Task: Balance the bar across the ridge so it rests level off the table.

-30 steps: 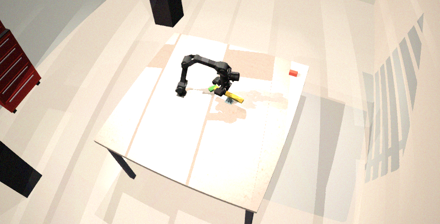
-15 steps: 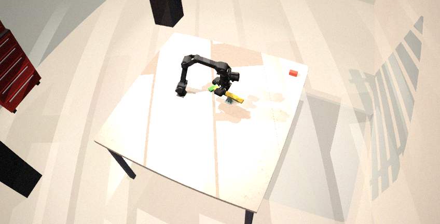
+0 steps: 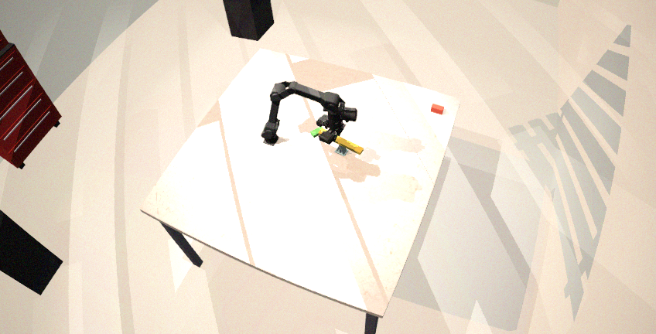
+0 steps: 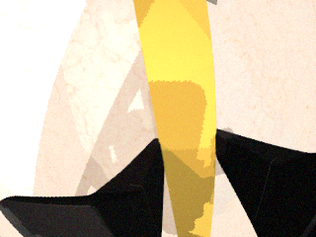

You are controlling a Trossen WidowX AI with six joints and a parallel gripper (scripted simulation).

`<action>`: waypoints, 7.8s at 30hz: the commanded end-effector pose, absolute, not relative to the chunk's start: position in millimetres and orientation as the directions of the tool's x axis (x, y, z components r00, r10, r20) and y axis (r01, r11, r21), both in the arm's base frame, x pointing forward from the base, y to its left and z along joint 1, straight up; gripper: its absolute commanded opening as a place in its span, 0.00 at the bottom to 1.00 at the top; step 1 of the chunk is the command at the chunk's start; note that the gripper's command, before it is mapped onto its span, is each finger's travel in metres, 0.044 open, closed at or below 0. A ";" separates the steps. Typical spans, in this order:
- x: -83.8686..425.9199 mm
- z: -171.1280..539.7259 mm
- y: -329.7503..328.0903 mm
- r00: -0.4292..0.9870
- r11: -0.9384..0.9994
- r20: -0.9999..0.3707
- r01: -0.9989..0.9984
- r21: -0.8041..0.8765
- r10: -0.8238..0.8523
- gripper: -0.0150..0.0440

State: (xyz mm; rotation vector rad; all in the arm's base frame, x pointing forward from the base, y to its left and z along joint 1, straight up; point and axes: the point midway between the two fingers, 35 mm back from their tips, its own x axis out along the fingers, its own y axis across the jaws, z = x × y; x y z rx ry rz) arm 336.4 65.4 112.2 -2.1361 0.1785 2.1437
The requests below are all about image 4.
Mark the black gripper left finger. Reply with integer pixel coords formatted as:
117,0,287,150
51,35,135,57
0,138,165,237

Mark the yellow bar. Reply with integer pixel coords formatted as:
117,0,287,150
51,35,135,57
133,0,216,237

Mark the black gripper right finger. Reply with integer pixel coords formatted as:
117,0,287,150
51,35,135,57
214,127,316,237

